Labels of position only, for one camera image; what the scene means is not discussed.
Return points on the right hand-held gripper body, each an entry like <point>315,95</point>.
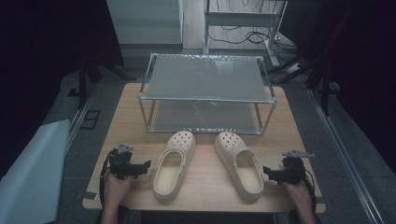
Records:
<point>292,171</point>

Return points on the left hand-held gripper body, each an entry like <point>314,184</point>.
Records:
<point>120,163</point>

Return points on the cream clog shoe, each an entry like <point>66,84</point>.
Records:
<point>174,168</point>
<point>239,166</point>

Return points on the grey metal shoe rack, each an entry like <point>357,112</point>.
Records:
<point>205,77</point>

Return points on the person's right hand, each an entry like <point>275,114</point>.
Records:
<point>297,194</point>

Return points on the person's left hand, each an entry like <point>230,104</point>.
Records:
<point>114,188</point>

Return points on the grey tape piece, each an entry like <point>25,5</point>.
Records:
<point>88,195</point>

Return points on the black stand legs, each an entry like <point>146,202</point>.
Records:
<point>85,77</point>
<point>323,90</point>

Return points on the white board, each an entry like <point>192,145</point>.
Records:
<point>31,180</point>

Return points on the dark curtain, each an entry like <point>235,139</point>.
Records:
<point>37,56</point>
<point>364,77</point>

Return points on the white cabinet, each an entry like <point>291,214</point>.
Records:
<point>146,21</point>

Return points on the aluminium floor rail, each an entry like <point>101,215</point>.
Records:
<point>79,118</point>
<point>345,155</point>

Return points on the white metal desk frame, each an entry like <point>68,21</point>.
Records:
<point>241,19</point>

